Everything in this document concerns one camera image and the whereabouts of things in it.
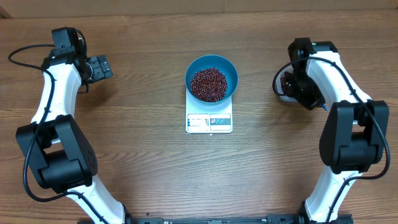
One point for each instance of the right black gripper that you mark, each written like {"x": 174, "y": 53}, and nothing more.
{"x": 310, "y": 103}

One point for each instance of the white digital kitchen scale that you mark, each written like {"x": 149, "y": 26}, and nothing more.
{"x": 206, "y": 118}

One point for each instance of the red beans in bowl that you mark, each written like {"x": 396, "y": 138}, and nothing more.
{"x": 209, "y": 85}

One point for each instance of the red adzuki beans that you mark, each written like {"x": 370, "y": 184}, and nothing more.
{"x": 286, "y": 84}

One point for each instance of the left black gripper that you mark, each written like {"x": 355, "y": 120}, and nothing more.
{"x": 101, "y": 71}

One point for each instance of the blue plastic measuring scoop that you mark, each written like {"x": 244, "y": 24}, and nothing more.
{"x": 325, "y": 107}

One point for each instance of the blue metal bowl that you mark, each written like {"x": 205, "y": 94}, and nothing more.
{"x": 222, "y": 64}

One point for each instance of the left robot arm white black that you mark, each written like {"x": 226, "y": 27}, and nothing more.
{"x": 59, "y": 160}

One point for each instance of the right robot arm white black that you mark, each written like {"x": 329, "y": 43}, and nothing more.
{"x": 354, "y": 135}

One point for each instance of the clear plastic bean container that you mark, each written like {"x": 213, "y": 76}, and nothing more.
{"x": 278, "y": 86}

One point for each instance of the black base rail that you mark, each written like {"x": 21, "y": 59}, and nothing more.
{"x": 270, "y": 219}

